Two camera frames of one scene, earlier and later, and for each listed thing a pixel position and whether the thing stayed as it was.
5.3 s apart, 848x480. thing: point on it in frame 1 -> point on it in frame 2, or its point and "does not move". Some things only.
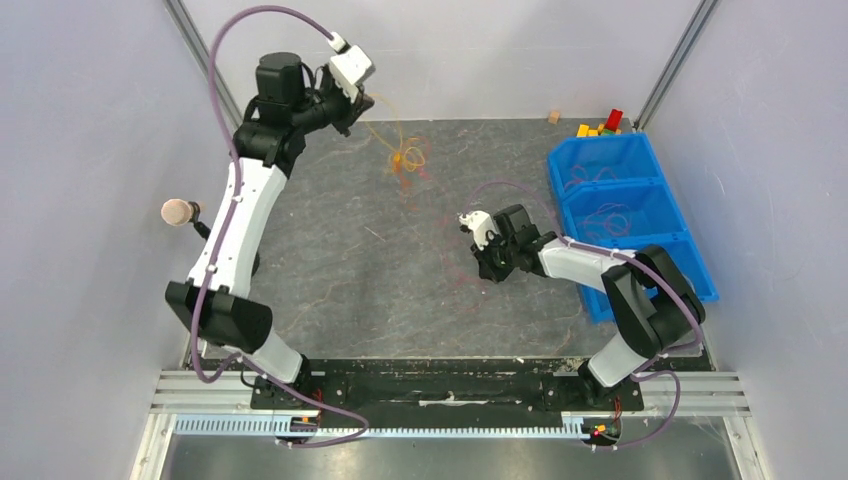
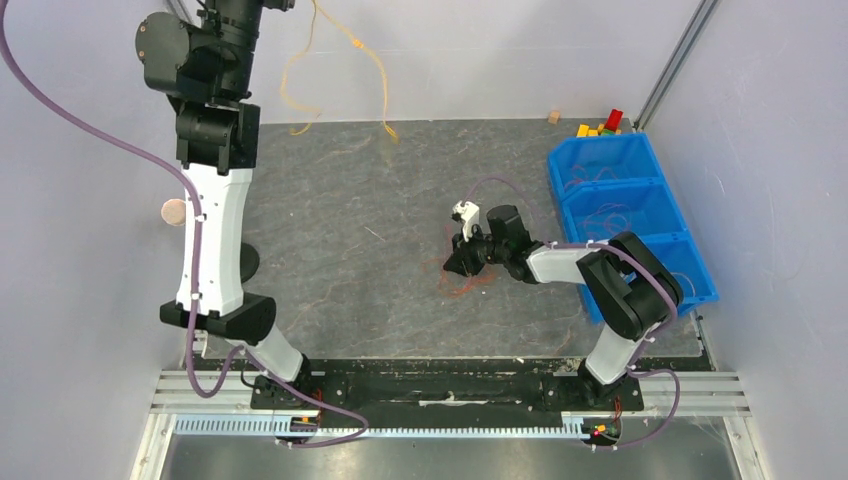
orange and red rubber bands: [396, 168] -> [480, 279]
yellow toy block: [584, 131] does not move
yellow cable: [400, 136] -> [357, 44]
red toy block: [614, 119] does not move
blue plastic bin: [609, 192] does not move
